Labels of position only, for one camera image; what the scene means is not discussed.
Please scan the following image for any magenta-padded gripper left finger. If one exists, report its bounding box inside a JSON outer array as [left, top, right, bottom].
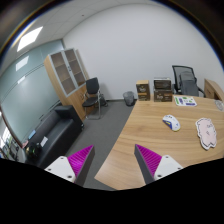
[[44, 144, 96, 188]]

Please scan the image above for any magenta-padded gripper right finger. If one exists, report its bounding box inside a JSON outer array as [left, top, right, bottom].
[[133, 143, 184, 185]]

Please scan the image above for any white blue yellow computer mouse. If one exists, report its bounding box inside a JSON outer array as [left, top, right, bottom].
[[162, 114, 181, 132]]

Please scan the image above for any black leather sofa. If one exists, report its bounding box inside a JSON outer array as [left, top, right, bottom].
[[24, 105, 85, 169]]

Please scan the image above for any white sticker sheet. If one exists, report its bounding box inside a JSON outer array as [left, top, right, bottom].
[[173, 95, 198, 108]]

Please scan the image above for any wide brown cardboard box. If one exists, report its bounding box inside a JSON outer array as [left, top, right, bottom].
[[153, 89, 174, 103]]

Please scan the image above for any dark mesh waste bin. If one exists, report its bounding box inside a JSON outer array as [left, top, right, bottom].
[[122, 90, 136, 107]]

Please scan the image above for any tall brown cardboard box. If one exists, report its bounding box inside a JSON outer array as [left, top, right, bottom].
[[135, 79, 151, 102]]

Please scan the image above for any round white mat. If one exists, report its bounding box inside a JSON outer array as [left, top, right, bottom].
[[214, 99, 224, 112]]

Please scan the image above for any black visitor chair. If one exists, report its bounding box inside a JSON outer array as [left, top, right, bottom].
[[81, 77, 103, 120]]

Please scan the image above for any grey backpack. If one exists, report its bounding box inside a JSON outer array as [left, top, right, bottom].
[[179, 71, 200, 98]]

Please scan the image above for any wooden side cabinet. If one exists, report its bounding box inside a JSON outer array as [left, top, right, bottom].
[[203, 78, 224, 103]]

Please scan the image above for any wooden glass-door shelf cabinet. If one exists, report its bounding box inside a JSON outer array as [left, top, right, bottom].
[[43, 48, 91, 122]]

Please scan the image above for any black mesh office chair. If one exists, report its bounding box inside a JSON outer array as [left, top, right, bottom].
[[171, 64, 206, 98]]

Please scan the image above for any rectangular ceiling light panel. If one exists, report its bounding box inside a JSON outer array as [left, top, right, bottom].
[[16, 26, 44, 53]]

